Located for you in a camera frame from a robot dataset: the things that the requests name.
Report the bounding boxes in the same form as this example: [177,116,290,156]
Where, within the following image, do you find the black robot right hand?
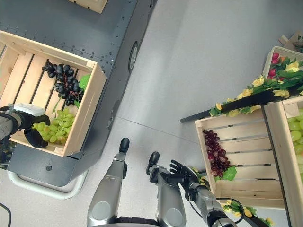
[161,159,201,188]

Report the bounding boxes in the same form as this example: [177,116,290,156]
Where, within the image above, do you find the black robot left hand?
[10,103,51,149]

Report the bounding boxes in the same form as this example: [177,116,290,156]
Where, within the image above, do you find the green grape bunch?
[32,108,76,145]

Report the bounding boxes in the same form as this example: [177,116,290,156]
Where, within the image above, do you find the silver robot right leg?
[149,165,187,227]

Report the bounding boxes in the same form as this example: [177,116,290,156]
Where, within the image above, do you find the dark robot right foot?
[145,151,160,176]

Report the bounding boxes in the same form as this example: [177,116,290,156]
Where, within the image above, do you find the dark robot foot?
[145,151,160,176]
[118,137,130,154]

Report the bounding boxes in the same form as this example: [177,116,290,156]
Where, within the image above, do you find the red grape bunch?
[203,129,232,178]

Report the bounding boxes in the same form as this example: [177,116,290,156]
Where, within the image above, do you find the green grape leaf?
[214,166,237,182]
[78,74,92,90]

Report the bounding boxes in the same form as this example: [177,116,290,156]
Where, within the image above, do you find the white cart bumper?
[7,169,89,200]

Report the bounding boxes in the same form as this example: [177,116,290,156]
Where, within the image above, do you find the dark robot left foot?
[118,137,130,154]

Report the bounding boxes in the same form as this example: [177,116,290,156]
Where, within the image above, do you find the wooden slatted crate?
[68,0,109,14]
[264,96,303,227]
[0,30,107,157]
[194,109,287,210]

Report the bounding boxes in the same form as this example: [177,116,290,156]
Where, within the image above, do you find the black grape bunch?
[41,61,85,106]

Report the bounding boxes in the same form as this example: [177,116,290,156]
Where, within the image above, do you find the yellow flower garland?
[209,56,303,118]
[190,166,275,227]

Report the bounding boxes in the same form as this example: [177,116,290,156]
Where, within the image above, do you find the black robot waist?
[114,216,159,227]

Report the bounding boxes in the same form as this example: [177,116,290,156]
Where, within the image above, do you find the black stand bar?
[180,87,280,123]

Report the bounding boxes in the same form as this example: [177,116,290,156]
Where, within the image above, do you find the dark grey wheeled cart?
[0,0,159,187]

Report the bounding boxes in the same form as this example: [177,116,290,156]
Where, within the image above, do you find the green grape pile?
[286,114,303,166]

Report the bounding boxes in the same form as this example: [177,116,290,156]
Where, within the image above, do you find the white bin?
[262,46,303,80]

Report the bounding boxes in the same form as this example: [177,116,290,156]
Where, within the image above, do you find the red flowers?
[267,52,286,81]

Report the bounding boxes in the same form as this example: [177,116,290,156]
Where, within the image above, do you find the brown cardboard piece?
[277,30,303,53]

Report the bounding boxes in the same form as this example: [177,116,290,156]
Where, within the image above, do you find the black cable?
[0,202,12,227]

